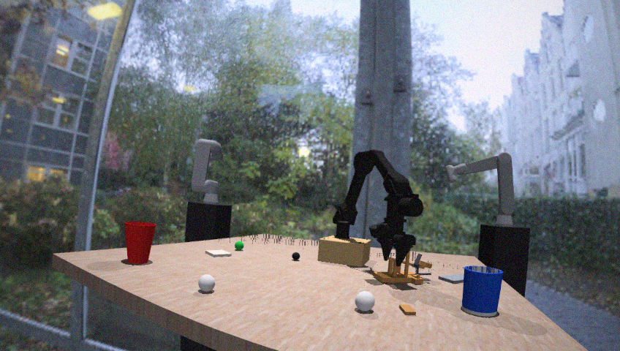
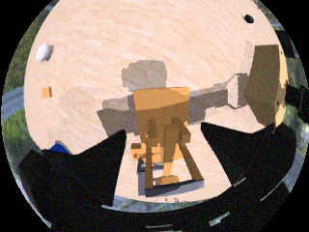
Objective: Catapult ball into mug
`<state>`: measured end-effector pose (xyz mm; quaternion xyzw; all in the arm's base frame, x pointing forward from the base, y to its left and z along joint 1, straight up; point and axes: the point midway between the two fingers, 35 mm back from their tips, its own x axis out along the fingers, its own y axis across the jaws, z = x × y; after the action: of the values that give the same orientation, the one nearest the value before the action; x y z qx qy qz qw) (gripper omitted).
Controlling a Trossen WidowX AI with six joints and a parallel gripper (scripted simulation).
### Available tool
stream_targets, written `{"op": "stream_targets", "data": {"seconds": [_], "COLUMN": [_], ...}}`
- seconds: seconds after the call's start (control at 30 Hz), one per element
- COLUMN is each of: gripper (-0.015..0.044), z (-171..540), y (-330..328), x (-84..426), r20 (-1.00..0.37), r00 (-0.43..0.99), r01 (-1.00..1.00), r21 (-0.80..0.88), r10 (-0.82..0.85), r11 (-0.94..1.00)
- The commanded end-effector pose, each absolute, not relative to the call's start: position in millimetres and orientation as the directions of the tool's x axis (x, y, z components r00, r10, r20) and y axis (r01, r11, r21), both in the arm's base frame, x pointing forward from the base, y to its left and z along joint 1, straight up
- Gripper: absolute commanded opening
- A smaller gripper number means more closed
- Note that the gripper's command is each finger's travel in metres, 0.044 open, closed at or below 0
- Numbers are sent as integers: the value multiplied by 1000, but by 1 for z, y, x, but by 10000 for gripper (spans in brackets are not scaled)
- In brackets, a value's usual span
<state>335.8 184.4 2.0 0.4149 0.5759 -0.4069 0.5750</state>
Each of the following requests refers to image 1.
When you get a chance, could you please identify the white ball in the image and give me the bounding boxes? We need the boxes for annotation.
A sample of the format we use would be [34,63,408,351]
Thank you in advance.
[355,291,375,311]
[198,274,215,292]

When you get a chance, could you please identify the white square tile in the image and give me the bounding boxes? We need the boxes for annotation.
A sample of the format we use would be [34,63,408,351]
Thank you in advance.
[205,250,232,257]

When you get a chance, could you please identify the blue mug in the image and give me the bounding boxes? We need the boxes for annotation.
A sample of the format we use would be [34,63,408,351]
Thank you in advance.
[461,265,503,317]

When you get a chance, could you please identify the red plastic cup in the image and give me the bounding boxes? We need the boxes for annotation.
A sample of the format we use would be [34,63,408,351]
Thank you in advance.
[125,222,156,264]

